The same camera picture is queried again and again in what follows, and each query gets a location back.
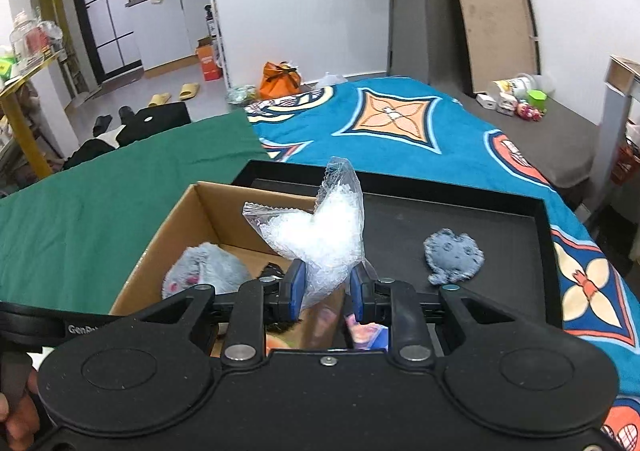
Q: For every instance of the black framed tray lid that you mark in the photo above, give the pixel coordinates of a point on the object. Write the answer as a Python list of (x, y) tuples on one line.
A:
[(492, 16)]

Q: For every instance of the white narrow rack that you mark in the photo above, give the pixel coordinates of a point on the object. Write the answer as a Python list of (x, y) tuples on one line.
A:
[(220, 51)]

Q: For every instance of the grey door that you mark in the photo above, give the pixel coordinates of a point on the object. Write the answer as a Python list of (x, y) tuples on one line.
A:
[(415, 6)]

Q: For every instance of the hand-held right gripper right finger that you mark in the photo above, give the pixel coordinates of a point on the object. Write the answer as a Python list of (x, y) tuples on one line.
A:
[(357, 293)]

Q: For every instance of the person's left hand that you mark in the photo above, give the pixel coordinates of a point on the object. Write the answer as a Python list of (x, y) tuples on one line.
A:
[(17, 426)]

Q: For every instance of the blue tissue packet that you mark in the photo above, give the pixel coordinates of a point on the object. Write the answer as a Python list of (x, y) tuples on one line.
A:
[(370, 336)]

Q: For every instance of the burger plush toy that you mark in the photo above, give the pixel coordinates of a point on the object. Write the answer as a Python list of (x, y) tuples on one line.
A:
[(280, 342)]

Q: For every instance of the small red figurines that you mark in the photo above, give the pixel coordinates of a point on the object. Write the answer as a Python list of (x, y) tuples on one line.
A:
[(529, 111)]

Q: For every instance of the grey pink mouse plush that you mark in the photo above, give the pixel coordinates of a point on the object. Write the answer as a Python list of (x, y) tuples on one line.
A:
[(210, 266)]

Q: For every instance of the glass jars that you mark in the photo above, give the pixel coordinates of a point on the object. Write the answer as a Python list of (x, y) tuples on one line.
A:
[(35, 36)]

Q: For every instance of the orange carton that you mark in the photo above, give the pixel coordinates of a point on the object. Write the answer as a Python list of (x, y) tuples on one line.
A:
[(207, 63)]

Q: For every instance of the white plastic bag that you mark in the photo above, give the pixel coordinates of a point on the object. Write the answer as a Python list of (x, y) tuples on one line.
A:
[(330, 80)]

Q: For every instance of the black white clothes pile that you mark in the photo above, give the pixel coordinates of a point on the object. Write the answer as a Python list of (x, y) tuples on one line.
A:
[(95, 146)]

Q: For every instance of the black tray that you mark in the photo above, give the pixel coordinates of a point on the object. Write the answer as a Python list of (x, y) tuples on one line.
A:
[(400, 231)]

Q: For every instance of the yellow side table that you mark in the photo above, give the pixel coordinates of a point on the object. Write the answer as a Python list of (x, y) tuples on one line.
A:
[(25, 131)]

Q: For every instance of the blue patterned blanket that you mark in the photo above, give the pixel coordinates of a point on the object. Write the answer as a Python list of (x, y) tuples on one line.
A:
[(425, 141)]

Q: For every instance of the clear bag of white stuffing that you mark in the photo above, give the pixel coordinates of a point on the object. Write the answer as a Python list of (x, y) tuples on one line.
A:
[(325, 231)]

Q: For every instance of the orange gift bag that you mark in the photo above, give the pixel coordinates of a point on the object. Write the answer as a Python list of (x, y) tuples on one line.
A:
[(280, 83)]

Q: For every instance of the green cube toy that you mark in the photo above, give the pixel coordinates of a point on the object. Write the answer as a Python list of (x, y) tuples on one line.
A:
[(537, 99)]

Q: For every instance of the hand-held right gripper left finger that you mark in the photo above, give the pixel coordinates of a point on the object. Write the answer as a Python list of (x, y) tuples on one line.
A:
[(297, 288)]

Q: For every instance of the black white plush toy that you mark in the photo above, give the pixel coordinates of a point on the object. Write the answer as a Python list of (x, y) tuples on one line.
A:
[(272, 272)]

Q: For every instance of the red bag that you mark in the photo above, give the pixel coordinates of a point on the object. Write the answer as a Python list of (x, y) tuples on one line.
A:
[(627, 163)]

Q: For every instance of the black stool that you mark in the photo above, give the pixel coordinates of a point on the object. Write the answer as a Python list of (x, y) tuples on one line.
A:
[(160, 121)]

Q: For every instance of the green cloth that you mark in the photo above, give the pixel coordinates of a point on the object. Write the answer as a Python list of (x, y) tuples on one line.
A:
[(100, 211)]

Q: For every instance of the white kitchen cabinet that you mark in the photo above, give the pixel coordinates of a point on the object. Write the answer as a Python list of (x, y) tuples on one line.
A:
[(165, 31)]

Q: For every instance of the black slipper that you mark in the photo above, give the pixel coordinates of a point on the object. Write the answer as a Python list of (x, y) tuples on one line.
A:
[(126, 114), (102, 125)]

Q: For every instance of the brown cardboard box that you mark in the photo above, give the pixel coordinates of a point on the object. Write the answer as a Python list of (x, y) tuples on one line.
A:
[(165, 241)]

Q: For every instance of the black framed sliding door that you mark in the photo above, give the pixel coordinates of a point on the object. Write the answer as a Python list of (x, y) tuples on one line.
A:
[(107, 6)]

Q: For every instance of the grey desk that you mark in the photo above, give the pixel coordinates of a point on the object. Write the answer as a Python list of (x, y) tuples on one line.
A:
[(612, 131)]

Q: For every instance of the yellow slipper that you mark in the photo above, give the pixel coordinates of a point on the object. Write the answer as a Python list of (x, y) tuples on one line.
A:
[(160, 100), (190, 91)]

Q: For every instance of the small white box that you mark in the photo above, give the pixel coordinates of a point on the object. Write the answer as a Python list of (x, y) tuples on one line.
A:
[(485, 101)]

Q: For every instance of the small white toy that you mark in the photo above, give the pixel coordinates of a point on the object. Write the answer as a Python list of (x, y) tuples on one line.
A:
[(506, 105)]

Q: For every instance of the grey plush toy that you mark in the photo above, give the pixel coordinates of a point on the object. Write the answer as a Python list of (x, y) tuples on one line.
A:
[(452, 253)]

